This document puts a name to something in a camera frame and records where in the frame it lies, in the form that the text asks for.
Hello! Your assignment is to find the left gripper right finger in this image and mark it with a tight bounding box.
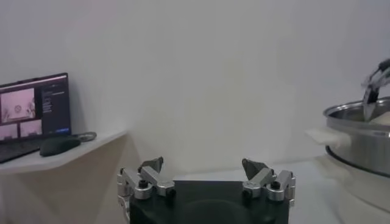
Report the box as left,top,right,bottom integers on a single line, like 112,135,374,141
241,158,296,202

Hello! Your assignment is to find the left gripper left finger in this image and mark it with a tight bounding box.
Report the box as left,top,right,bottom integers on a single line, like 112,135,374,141
117,156,177,201

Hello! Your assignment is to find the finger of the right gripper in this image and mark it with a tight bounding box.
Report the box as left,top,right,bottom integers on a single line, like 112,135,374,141
361,59,390,122

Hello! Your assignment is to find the steel perforated steamer basket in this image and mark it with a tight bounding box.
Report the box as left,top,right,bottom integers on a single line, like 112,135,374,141
322,96,390,179

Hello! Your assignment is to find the white work table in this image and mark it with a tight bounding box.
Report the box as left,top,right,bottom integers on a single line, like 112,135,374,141
173,156,390,224

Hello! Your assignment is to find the white electric cooker pot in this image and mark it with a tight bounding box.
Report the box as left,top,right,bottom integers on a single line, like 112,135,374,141
304,127,390,214

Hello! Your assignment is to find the white side desk with mouse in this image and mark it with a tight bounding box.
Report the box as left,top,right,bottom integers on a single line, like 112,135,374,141
0,130,128,176

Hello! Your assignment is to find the black computer mouse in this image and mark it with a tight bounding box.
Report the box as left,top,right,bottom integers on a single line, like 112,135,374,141
39,136,82,158

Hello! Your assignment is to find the dark laptop beside mouse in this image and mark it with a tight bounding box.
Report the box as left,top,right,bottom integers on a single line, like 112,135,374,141
0,72,73,164

